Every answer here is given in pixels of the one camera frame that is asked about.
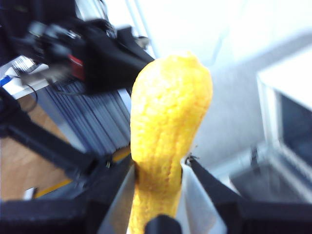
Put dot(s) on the black frame bar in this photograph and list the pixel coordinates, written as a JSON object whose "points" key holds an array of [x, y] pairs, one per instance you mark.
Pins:
{"points": [[44, 143]]}

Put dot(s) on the grey aluminium frame rails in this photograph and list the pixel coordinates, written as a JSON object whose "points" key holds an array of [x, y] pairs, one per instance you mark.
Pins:
{"points": [[92, 117]]}

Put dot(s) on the yellow corn cob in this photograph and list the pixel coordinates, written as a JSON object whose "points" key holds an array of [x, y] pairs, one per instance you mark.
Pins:
{"points": [[168, 117]]}

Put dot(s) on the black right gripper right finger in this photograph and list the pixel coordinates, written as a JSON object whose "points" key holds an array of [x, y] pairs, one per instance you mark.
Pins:
{"points": [[243, 217]]}

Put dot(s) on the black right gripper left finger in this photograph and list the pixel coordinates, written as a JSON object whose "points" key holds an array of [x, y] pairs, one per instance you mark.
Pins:
{"points": [[48, 217]]}

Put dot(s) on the cream Toshiba toaster oven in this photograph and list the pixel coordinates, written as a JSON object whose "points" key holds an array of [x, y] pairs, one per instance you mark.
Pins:
{"points": [[287, 78]]}

